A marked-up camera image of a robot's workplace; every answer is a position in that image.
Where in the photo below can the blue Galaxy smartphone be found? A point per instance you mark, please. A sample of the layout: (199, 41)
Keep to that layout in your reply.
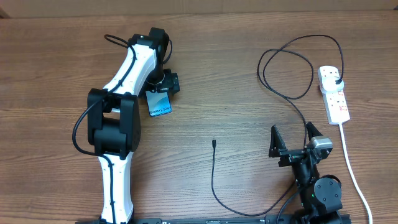
(158, 103)

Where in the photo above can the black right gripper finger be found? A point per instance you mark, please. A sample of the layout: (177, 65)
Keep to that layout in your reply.
(312, 130)
(277, 144)

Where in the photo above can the white power strip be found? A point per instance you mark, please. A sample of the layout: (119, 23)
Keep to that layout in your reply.
(335, 103)

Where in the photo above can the white charger plug adapter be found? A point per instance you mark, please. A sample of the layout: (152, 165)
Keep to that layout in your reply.
(329, 85)

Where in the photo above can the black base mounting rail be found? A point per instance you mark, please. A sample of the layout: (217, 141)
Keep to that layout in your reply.
(268, 219)

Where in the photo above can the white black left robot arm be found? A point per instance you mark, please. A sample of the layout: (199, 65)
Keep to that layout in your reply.
(112, 113)

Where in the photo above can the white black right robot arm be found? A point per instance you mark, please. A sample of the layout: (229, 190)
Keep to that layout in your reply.
(320, 195)

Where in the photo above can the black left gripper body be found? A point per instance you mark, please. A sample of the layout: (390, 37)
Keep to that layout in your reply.
(170, 81)

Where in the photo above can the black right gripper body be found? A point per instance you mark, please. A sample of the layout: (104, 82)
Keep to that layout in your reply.
(290, 156)

